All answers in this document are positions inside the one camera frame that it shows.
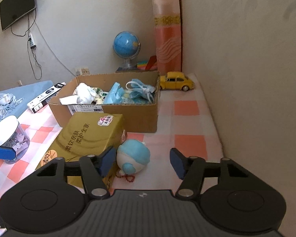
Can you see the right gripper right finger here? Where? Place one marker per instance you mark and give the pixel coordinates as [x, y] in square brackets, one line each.
[191, 171]

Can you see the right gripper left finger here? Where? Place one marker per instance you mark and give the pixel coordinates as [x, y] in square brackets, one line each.
[94, 169]

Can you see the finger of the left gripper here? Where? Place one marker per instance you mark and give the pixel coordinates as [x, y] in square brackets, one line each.
[7, 153]

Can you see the white tissue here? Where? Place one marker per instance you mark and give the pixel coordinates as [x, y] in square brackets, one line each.
[83, 94]

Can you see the light blue face mask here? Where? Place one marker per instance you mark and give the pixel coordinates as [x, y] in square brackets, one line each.
[137, 89]

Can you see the blue face mask stack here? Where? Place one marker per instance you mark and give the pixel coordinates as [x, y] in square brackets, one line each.
[116, 95]

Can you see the clear jar white lid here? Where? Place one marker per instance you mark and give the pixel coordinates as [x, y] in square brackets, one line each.
[12, 135]

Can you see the gold tissue pack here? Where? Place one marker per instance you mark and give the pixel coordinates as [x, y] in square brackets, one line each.
[87, 133]

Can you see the blue white round plush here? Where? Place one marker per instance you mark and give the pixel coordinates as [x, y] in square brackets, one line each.
[131, 157]

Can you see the blue cushion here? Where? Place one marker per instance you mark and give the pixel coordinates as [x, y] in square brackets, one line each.
[13, 102]

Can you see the open cardboard box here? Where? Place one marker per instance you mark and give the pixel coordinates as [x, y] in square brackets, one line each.
[141, 118]

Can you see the black white pen box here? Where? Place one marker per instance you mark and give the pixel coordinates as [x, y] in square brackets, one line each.
[42, 100]

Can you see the yellow toy car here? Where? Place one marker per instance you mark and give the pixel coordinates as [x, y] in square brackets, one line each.
[176, 81]

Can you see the rainbow pop toy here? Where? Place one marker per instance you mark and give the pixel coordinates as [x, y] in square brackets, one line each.
[148, 65]

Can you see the blue desk globe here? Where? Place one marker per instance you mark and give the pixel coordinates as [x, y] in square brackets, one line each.
[127, 46]

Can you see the pink orange curtain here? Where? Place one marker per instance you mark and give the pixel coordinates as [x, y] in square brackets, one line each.
[168, 35]

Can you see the wall outlet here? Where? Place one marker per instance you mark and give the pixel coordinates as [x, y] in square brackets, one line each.
[82, 71]

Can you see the power strip on wall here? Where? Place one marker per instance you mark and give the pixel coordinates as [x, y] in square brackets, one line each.
[32, 41]

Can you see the wall mounted television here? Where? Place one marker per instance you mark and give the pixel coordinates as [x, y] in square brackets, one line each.
[13, 10]

